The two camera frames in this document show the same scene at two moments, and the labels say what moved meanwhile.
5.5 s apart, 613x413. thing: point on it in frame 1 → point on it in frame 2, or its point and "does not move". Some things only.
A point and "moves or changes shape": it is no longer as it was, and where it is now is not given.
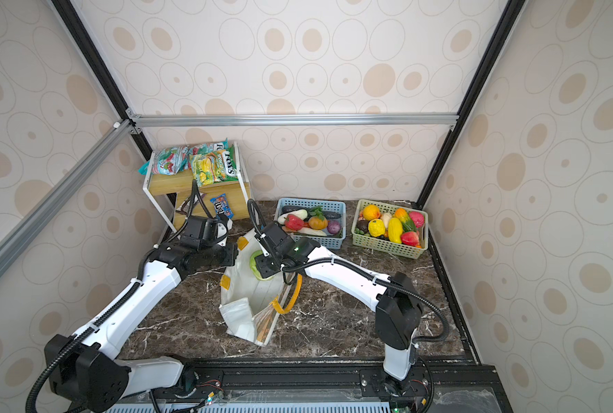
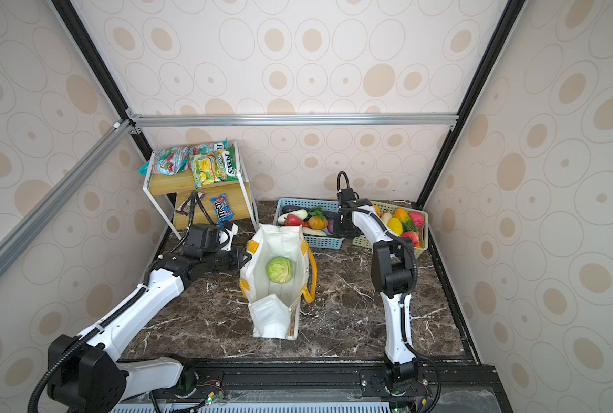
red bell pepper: (293, 223) does not move
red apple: (410, 238) does not move
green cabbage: (255, 268) moves or changes shape
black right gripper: (264, 272) → (340, 231)
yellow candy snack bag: (208, 169) does not move
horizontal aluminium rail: (296, 120) does not move
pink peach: (417, 218) does not move
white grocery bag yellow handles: (250, 305) moves or changes shape
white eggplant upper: (301, 213) does not move
